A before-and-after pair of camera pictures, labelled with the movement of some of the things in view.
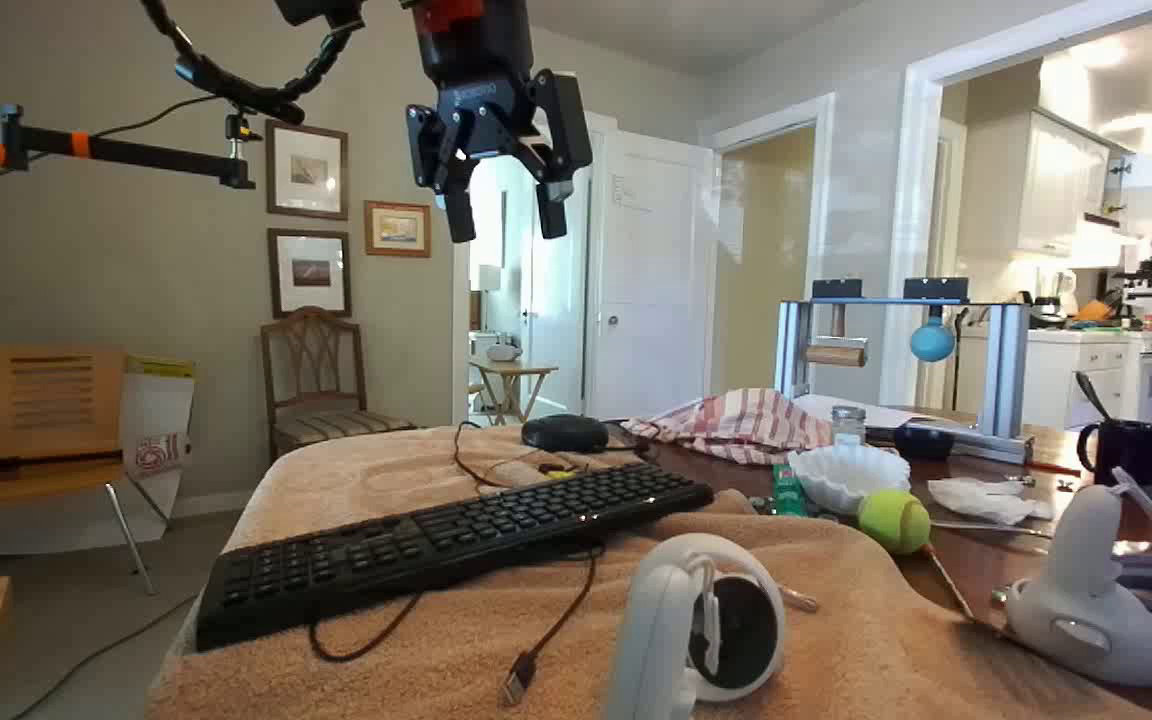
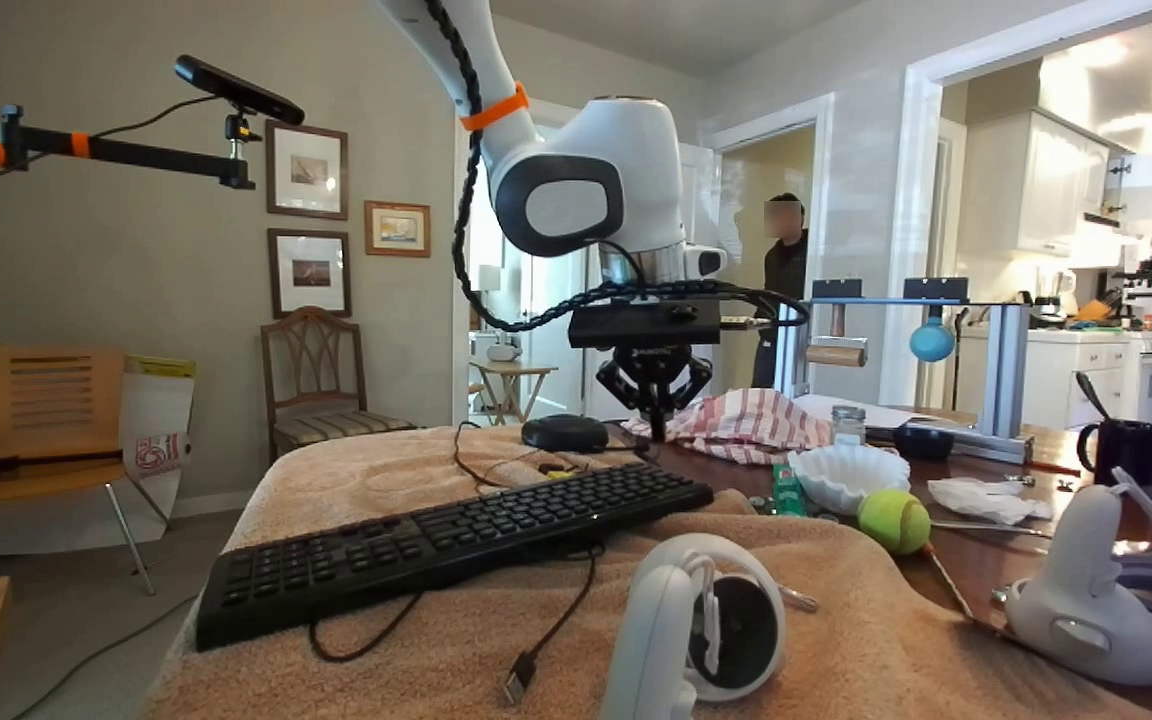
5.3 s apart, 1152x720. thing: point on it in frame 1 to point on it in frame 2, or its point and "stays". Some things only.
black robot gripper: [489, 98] to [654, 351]
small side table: [527, 372] stays
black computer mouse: [565, 432] stays
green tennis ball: [899, 517] stays
